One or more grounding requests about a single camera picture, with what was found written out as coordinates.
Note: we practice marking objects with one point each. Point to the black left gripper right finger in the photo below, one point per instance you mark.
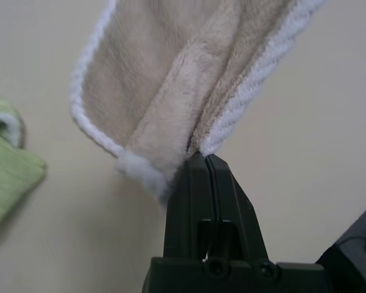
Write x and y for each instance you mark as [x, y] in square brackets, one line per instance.
[235, 213]

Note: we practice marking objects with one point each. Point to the green folded towel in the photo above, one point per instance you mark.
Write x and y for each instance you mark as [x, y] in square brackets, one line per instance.
[9, 171]

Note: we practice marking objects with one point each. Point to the beige towel with white trim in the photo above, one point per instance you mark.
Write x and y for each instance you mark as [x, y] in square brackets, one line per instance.
[140, 76]

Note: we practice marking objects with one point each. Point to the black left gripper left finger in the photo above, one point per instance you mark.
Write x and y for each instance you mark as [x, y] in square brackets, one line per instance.
[186, 207]

